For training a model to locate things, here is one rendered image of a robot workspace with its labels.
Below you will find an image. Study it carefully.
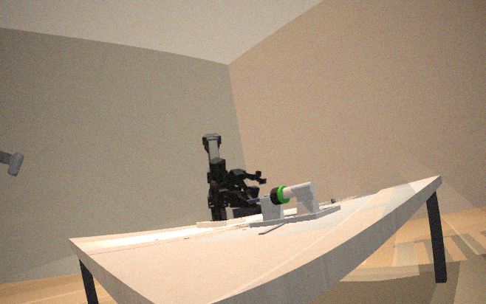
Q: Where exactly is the green ring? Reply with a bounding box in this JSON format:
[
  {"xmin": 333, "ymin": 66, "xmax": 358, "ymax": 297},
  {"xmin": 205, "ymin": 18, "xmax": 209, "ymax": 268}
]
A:
[{"xmin": 277, "ymin": 186, "xmax": 290, "ymax": 204}]

